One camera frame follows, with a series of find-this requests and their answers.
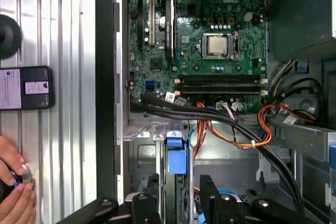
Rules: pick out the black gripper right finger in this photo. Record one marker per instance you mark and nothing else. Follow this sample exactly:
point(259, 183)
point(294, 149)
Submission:
point(225, 211)

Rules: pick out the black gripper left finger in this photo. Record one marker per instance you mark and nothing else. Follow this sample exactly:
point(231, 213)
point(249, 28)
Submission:
point(144, 208)

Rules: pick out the hard disk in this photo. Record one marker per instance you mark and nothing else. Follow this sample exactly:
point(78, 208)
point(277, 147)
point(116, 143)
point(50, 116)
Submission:
point(177, 161)

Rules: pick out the metal disk bay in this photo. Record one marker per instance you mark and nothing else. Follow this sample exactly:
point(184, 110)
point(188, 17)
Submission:
point(143, 155)

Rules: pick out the person's right hand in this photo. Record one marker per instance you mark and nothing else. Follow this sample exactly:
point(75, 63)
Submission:
point(15, 208)

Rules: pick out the metal drive cage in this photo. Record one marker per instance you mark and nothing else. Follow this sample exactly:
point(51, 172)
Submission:
point(309, 136)

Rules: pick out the black RAM slot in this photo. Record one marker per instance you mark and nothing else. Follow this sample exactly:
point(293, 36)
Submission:
point(223, 79)
point(223, 89)

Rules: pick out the green motherboard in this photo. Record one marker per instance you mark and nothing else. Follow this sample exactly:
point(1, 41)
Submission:
point(160, 77)

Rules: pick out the black PC case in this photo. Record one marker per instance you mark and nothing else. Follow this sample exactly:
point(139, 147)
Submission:
point(105, 77)

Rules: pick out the metal socket cover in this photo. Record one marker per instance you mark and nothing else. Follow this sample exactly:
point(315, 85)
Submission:
point(218, 57)

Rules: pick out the CPU socket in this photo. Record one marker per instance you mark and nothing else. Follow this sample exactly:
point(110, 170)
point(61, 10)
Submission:
point(204, 51)

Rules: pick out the black smartphone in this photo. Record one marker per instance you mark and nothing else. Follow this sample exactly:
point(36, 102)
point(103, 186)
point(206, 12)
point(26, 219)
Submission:
point(36, 87)

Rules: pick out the silver CPU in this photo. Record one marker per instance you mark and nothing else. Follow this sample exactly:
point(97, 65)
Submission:
point(218, 45)

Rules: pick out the black graphics card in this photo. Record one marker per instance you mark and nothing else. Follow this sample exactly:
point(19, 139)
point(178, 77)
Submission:
point(170, 30)

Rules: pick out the black expansion slot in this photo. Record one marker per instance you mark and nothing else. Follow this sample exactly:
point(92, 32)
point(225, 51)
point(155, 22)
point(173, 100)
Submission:
point(140, 24)

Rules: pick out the white expansion slot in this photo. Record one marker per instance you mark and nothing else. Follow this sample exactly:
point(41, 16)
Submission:
point(152, 19)

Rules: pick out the grey power supply unit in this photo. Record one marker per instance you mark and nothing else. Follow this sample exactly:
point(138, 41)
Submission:
point(296, 11)

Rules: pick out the black round disc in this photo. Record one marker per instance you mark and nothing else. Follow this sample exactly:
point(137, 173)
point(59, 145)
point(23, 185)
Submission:
point(10, 37)

